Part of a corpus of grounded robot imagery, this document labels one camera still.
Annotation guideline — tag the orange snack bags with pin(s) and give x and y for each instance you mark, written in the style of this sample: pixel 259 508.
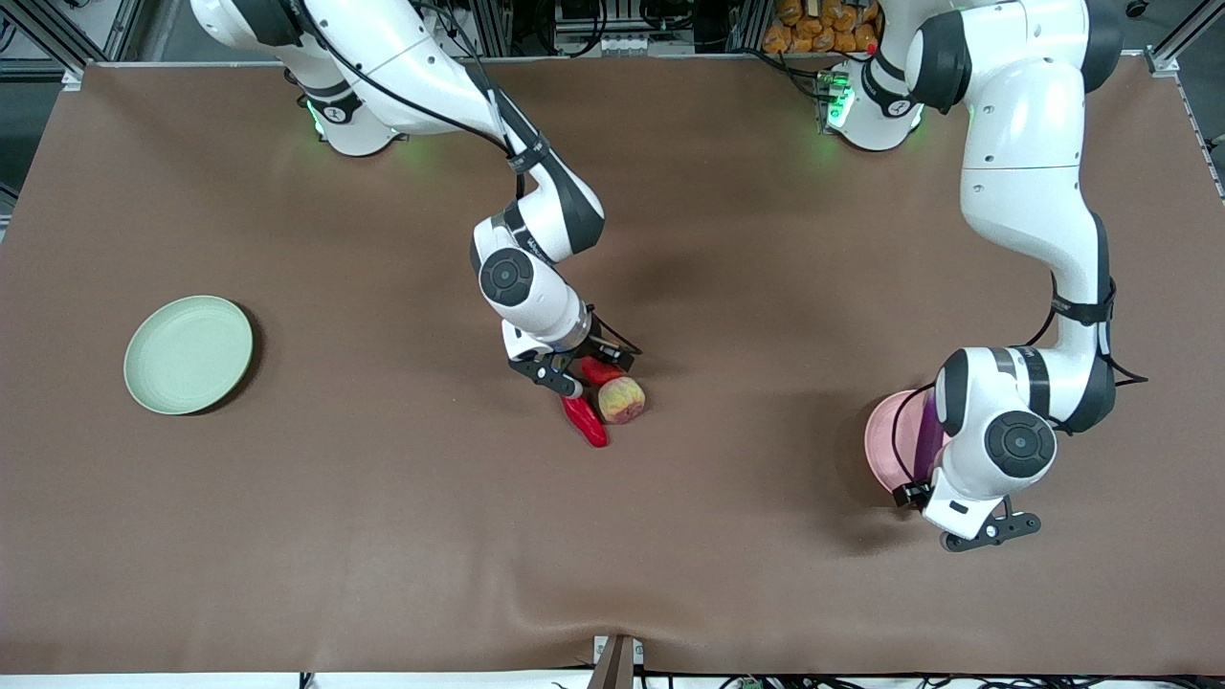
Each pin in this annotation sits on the orange snack bags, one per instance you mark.
pixel 804 24

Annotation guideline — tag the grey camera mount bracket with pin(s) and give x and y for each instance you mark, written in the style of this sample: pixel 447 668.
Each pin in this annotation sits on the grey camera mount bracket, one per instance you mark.
pixel 614 665

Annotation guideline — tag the aluminium frame profile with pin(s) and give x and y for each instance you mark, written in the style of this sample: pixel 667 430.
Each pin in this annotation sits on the aluminium frame profile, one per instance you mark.
pixel 1162 63
pixel 53 38

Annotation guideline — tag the pink round plate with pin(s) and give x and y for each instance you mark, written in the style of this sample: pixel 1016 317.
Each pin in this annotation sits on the pink round plate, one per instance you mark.
pixel 885 440

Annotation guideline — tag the green round plate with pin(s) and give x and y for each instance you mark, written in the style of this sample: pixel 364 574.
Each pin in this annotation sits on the green round plate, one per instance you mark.
pixel 187 356

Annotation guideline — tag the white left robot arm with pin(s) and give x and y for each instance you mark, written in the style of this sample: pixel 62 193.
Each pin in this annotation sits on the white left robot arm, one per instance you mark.
pixel 1024 163

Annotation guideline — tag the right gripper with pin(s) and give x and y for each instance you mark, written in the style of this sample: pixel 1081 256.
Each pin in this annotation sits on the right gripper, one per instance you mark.
pixel 607 351

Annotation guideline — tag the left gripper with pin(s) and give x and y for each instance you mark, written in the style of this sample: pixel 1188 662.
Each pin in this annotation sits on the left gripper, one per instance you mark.
pixel 901 497

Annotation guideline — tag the red chili pepper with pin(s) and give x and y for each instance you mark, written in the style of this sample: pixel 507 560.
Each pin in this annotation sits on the red chili pepper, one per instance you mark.
pixel 586 426

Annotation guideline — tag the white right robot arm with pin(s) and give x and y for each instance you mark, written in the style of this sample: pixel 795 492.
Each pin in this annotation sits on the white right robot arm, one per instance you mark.
pixel 402 57

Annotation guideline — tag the white terminal block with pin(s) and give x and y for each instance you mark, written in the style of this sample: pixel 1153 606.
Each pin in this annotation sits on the white terminal block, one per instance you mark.
pixel 632 44

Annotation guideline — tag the yellow pink peach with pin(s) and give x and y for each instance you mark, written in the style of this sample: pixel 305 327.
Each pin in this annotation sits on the yellow pink peach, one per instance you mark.
pixel 622 400

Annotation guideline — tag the purple eggplant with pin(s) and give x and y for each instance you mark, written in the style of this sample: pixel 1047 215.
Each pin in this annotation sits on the purple eggplant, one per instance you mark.
pixel 926 440

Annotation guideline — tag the brown table mat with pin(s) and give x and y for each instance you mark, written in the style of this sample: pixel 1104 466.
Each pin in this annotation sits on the brown table mat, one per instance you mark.
pixel 612 536

